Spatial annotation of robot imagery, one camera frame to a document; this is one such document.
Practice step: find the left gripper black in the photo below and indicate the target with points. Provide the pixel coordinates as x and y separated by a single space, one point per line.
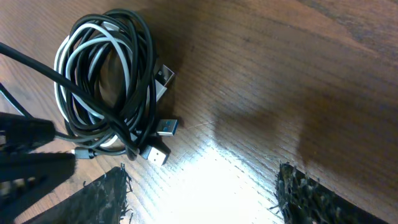
27 176

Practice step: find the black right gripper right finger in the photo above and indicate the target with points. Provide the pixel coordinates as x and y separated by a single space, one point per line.
302 199

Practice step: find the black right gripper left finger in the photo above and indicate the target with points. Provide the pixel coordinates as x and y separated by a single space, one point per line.
104 200

